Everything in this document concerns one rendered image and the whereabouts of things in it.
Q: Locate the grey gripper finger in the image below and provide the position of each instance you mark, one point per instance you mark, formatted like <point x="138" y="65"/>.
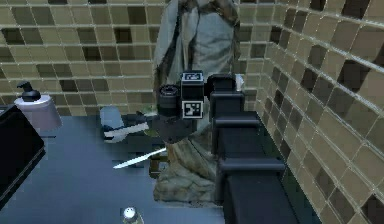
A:
<point x="126" y="131"/>
<point x="128" y="120"/>

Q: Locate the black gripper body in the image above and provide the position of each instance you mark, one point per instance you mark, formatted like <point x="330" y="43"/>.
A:
<point x="168" y="100"/>

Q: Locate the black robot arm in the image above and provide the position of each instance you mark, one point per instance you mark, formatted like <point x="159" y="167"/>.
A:
<point x="243" y="166"/>

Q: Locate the pale blue cup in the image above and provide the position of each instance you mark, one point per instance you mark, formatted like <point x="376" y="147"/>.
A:
<point x="111" y="116"/>

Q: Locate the small white object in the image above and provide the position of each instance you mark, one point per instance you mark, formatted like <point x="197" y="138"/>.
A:
<point x="239" y="82"/>

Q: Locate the silver top salt shaker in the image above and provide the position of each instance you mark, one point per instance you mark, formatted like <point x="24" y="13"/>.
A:
<point x="131" y="216"/>

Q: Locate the pink soap dispenser black pump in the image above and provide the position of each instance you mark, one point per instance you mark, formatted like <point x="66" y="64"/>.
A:
<point x="38" y="111"/>

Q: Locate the black box appliance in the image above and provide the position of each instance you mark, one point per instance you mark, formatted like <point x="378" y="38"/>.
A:
<point x="16" y="150"/>

